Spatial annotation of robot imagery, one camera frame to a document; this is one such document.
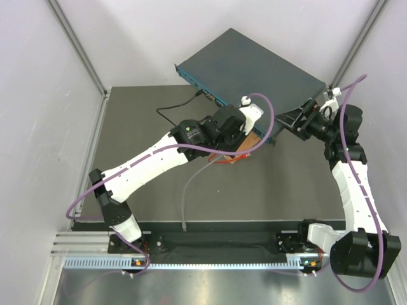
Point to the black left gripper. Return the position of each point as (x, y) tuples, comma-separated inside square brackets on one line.
[(241, 137)]

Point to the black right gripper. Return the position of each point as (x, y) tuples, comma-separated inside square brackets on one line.
[(310, 109)]

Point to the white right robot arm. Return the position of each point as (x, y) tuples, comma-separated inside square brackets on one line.
[(365, 247)]

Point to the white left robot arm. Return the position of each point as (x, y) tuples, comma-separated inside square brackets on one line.
[(224, 131)]

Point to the wooden board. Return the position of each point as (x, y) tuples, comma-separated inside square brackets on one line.
[(251, 140)]

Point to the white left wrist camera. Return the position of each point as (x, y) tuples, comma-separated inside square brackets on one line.
[(251, 112)]

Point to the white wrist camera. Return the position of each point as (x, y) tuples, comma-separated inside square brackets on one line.
[(331, 106), (251, 112)]

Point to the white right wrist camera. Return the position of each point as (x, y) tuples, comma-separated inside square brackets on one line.
[(331, 106)]

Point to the teal network switch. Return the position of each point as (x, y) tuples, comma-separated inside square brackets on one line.
[(233, 66)]

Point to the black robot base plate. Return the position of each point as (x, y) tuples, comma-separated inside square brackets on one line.
[(272, 236)]

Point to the grey slotted cable duct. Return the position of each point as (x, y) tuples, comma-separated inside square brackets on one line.
[(290, 262)]

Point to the aluminium frame rail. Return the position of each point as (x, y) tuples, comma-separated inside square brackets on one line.
[(61, 18)]

